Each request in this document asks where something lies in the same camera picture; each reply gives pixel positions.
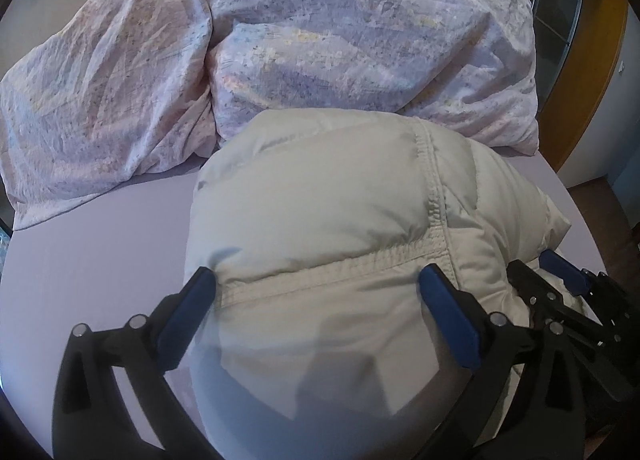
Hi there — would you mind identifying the lilac bed sheet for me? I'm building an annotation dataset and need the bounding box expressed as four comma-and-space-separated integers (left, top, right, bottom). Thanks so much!
0, 149, 609, 460

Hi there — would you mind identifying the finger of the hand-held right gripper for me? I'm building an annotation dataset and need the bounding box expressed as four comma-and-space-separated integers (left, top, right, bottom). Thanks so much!
506, 259, 602, 337
539, 249, 609, 298

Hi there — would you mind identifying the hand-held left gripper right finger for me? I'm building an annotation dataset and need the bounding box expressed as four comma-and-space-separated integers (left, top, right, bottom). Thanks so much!
414, 263, 614, 460

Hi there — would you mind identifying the pink lilac patterned duvet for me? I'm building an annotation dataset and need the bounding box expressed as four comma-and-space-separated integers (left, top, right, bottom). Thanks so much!
0, 0, 542, 232

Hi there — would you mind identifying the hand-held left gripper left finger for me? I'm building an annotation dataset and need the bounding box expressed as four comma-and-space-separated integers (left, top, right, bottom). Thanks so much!
50, 266, 222, 460

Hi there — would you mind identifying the dark glass door panel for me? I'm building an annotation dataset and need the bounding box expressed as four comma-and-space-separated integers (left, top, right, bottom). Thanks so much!
530, 0, 589, 107

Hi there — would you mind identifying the orange wooden frame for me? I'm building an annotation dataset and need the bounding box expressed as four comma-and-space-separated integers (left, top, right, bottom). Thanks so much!
515, 0, 630, 172

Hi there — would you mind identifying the cream quilted puffer jacket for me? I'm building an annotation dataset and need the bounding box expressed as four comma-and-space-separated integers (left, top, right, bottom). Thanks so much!
182, 109, 592, 460

